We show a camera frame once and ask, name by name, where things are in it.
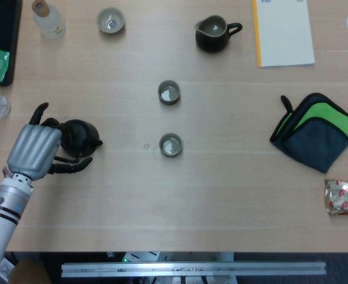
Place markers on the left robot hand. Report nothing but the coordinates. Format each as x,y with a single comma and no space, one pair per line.
33,148

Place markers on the black cast iron teapot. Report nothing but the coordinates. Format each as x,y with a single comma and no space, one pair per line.
79,136

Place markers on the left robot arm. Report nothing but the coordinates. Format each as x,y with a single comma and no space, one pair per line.
2,213

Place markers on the white robot base unit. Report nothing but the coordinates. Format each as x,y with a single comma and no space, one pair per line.
191,256

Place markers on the grey tea cup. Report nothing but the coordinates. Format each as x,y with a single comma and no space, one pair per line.
168,100
170,152

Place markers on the glass bottle with cork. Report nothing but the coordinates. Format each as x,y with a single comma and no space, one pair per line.
51,25

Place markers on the brown rounded object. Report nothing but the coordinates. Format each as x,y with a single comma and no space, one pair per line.
29,272

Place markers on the white floor socket box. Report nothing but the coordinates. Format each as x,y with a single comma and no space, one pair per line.
6,270

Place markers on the black plastic tray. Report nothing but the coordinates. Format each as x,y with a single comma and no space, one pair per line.
2,23

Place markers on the flared grey tea bowl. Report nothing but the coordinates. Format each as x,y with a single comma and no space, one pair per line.
104,26

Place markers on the dark ceramic pitcher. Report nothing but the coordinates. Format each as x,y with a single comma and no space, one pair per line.
211,41

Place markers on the white booklet yellow spine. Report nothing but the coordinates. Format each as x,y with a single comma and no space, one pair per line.
286,35

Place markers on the blue green folded cloth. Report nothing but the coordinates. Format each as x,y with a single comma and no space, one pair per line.
319,145

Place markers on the silver foil snack bag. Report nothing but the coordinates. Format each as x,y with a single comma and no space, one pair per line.
345,198

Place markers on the aluminium profile rail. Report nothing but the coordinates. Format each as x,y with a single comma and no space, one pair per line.
191,268

